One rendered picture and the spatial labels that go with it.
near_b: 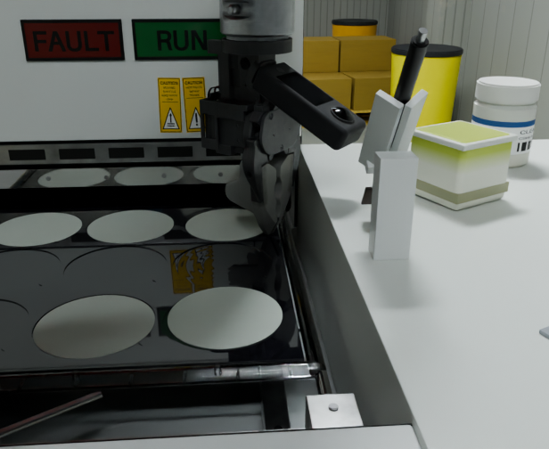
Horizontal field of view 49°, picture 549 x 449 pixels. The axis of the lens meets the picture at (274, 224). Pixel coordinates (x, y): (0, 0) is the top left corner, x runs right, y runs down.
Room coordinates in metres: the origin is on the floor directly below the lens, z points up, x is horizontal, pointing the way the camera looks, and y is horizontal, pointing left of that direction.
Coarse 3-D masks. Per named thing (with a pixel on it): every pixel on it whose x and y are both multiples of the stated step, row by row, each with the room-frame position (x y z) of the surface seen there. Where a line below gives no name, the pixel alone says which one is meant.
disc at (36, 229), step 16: (0, 224) 0.66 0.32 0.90; (16, 224) 0.66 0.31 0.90; (32, 224) 0.66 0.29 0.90; (48, 224) 0.66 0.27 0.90; (64, 224) 0.66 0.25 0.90; (80, 224) 0.66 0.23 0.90; (0, 240) 0.62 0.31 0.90; (16, 240) 0.62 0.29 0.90; (32, 240) 0.62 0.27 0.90; (48, 240) 0.62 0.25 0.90
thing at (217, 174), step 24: (0, 168) 0.75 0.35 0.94; (24, 168) 0.75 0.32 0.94; (48, 168) 0.75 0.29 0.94; (72, 168) 0.75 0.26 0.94; (96, 168) 0.75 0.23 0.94; (120, 168) 0.75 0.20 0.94; (144, 168) 0.75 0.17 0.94; (168, 168) 0.76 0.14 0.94; (192, 168) 0.76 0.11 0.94; (216, 168) 0.76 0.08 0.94; (288, 216) 0.77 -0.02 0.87
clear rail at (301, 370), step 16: (144, 368) 0.38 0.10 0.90; (160, 368) 0.38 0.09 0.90; (176, 368) 0.38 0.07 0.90; (192, 368) 0.38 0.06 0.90; (208, 368) 0.38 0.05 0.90; (224, 368) 0.38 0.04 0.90; (240, 368) 0.38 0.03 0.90; (256, 368) 0.38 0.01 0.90; (272, 368) 0.38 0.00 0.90; (288, 368) 0.38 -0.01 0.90; (304, 368) 0.38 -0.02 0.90; (320, 368) 0.38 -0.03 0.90; (0, 384) 0.36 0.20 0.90; (16, 384) 0.36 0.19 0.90; (32, 384) 0.36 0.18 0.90; (48, 384) 0.36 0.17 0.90; (64, 384) 0.36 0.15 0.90; (80, 384) 0.36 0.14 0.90; (96, 384) 0.37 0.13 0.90; (112, 384) 0.37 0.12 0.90; (128, 384) 0.37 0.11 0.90; (144, 384) 0.37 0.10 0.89; (160, 384) 0.37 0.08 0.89; (176, 384) 0.37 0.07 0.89; (192, 384) 0.37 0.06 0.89
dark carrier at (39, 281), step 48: (96, 240) 0.62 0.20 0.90; (192, 240) 0.62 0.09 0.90; (240, 240) 0.62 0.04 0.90; (0, 288) 0.51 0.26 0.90; (48, 288) 0.51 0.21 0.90; (96, 288) 0.51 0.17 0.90; (144, 288) 0.51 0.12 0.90; (192, 288) 0.51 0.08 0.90; (288, 288) 0.51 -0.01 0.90; (0, 336) 0.43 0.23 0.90; (288, 336) 0.42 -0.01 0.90
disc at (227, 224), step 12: (204, 216) 0.69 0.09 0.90; (216, 216) 0.68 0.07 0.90; (228, 216) 0.68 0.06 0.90; (240, 216) 0.68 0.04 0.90; (252, 216) 0.68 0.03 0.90; (192, 228) 0.65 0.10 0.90; (204, 228) 0.65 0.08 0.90; (216, 228) 0.65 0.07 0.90; (228, 228) 0.65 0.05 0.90; (240, 228) 0.65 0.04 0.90; (252, 228) 0.65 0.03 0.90; (216, 240) 0.61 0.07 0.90; (228, 240) 0.61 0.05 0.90
